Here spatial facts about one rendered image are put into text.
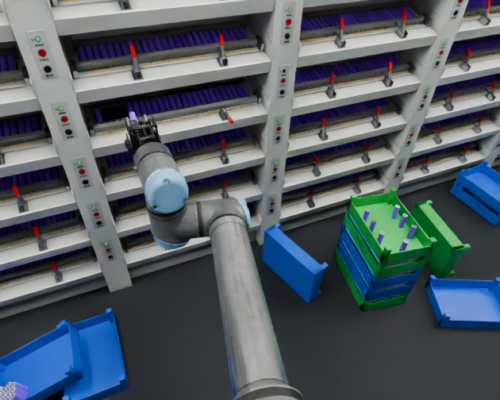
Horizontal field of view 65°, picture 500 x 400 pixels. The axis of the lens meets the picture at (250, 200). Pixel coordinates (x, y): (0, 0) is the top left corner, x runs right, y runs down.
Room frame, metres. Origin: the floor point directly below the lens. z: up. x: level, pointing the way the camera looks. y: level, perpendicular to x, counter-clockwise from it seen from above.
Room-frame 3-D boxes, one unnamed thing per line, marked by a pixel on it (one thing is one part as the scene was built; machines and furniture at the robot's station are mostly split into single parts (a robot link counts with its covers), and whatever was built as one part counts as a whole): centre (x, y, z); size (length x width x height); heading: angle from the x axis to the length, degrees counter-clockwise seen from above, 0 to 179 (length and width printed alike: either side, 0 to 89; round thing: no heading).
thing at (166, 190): (0.67, 0.20, 0.87); 0.12 x 0.09 x 0.10; 25
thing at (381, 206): (1.07, -0.54, 0.36); 0.30 x 0.20 x 0.08; 16
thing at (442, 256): (1.24, -0.86, 0.10); 0.30 x 0.08 x 0.20; 16
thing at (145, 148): (0.75, 0.24, 0.87); 0.10 x 0.05 x 0.09; 115
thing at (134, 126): (0.83, 0.27, 0.87); 0.12 x 0.08 x 0.09; 25
